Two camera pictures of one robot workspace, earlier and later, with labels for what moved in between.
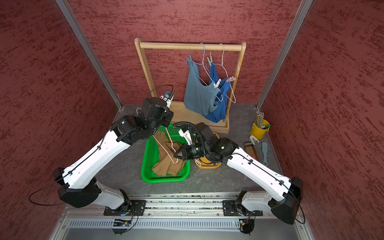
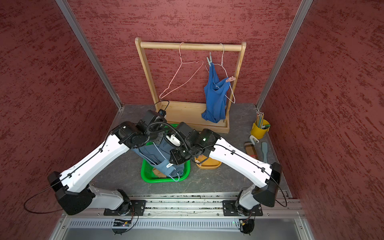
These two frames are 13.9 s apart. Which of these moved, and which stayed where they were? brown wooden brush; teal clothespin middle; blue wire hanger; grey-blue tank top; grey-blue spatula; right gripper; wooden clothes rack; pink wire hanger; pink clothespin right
Moved: blue wire hanger; pink wire hanger; grey-blue tank top
Stayed: grey-blue spatula; teal clothespin middle; brown wooden brush; pink clothespin right; wooden clothes rack; right gripper
